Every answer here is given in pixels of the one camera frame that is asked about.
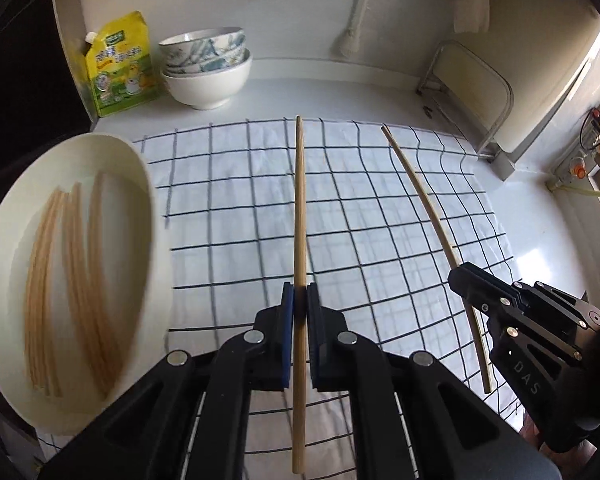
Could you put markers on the metal folding rack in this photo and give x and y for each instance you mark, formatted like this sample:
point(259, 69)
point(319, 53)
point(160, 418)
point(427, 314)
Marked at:
point(469, 93)

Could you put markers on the blue patterned bowl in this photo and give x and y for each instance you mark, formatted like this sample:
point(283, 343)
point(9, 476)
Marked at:
point(203, 51)

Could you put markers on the yellow detergent refill pouch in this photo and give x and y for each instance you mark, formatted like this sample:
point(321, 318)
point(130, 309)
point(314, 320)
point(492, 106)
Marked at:
point(119, 66)

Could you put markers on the white checked cloth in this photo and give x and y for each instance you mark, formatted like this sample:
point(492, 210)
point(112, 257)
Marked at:
point(226, 194)

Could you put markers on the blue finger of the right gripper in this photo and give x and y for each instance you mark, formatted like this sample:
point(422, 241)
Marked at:
point(491, 303)
point(478, 280)

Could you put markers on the large white ceramic bowl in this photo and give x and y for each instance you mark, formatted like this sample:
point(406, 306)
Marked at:
point(207, 91)

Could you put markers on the white wall pipe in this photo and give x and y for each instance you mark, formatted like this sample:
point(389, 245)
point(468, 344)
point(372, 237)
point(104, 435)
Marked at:
point(347, 44)

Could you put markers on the white oval plastic basin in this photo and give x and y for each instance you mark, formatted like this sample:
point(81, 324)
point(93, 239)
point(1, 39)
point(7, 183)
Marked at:
point(137, 276)

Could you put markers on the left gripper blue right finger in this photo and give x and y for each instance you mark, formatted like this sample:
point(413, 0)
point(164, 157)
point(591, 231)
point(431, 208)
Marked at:
point(318, 347)

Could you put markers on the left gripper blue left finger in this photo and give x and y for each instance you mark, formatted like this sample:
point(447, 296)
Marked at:
point(283, 336)

